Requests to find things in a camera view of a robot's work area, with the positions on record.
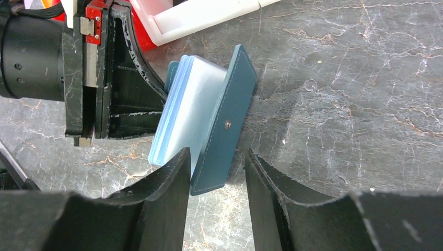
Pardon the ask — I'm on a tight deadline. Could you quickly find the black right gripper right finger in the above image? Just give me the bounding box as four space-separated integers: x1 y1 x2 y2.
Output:
245 151 442 250

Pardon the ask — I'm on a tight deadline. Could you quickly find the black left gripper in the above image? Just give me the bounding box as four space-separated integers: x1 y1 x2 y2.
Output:
1 1 167 146

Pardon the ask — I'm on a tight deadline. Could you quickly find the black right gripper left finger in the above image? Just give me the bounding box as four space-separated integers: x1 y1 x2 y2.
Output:
1 147 191 250

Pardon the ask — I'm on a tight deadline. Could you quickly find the red plastic bin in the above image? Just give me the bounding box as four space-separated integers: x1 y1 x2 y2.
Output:
40 0 157 52

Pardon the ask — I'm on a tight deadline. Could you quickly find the white plastic bin middle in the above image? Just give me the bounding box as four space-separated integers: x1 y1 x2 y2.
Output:
130 0 277 46

